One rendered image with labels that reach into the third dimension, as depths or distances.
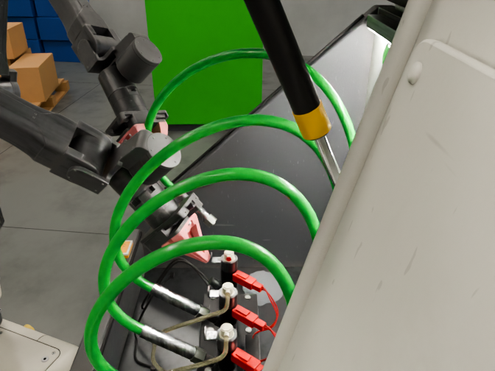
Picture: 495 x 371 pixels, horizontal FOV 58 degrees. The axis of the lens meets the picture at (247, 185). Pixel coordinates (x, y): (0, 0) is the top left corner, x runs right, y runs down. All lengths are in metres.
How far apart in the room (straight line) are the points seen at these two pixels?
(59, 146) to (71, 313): 1.74
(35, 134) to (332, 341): 0.52
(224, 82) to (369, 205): 3.78
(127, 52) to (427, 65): 0.67
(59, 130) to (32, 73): 4.16
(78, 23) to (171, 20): 3.00
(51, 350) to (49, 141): 1.25
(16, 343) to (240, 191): 1.14
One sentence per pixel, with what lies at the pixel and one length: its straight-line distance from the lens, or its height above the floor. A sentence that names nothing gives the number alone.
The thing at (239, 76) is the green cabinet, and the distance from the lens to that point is 3.96.
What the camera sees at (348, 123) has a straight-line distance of 0.65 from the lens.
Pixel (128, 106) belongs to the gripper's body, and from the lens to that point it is 0.82.
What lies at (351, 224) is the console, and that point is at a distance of 0.23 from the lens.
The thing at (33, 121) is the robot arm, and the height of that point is 1.34.
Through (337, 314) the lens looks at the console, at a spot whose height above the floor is 1.40.
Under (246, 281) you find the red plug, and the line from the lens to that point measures 0.73.
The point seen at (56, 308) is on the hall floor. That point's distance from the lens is 2.40.
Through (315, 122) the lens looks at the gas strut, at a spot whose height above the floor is 1.46.
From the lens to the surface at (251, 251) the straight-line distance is 0.42.
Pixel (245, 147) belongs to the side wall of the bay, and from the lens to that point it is 0.98.
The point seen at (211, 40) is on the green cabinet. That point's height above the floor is 0.82.
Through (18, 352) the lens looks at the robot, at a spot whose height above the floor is 0.28.
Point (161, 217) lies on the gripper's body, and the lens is 0.70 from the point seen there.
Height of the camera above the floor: 1.56
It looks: 29 degrees down
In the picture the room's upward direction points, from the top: straight up
